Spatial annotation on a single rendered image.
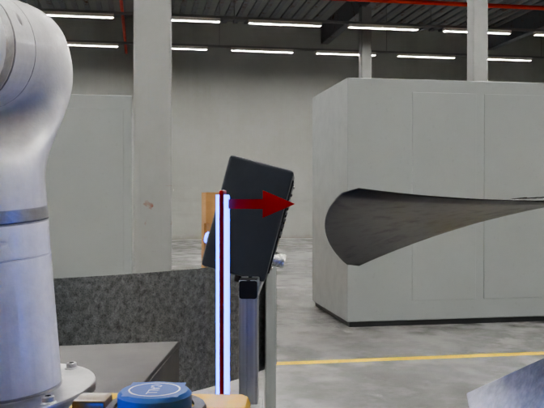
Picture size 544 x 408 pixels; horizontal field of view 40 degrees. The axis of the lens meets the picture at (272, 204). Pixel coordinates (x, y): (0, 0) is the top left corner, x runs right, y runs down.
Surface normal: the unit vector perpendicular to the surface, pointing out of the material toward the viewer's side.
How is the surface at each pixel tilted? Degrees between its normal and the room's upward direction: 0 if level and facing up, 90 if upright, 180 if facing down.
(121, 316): 90
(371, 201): 165
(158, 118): 90
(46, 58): 99
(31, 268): 89
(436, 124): 90
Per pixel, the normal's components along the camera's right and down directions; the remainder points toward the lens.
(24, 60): 0.94, 0.21
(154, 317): 0.64, 0.01
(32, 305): 0.85, -0.02
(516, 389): -0.69, -0.56
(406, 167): 0.18, 0.01
